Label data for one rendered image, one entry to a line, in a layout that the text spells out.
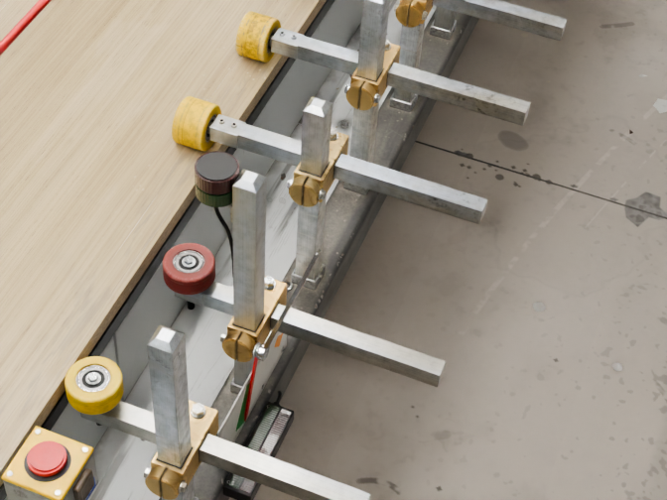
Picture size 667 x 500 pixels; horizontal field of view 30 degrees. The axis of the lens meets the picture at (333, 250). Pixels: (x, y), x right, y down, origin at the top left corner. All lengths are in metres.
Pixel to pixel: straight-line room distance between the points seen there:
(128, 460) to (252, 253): 0.47
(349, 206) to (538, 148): 1.29
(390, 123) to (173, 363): 1.03
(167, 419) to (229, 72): 0.78
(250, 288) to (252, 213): 0.16
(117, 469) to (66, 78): 0.69
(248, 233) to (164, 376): 0.25
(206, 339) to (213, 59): 0.50
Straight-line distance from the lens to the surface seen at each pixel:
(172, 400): 1.61
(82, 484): 1.33
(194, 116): 2.04
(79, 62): 2.27
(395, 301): 3.05
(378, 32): 2.06
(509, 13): 2.32
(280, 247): 2.31
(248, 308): 1.83
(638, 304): 3.17
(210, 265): 1.90
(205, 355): 2.15
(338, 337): 1.88
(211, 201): 1.67
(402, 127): 2.44
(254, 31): 2.21
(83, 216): 1.99
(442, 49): 2.64
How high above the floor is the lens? 2.34
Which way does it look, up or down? 48 degrees down
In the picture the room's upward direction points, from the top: 5 degrees clockwise
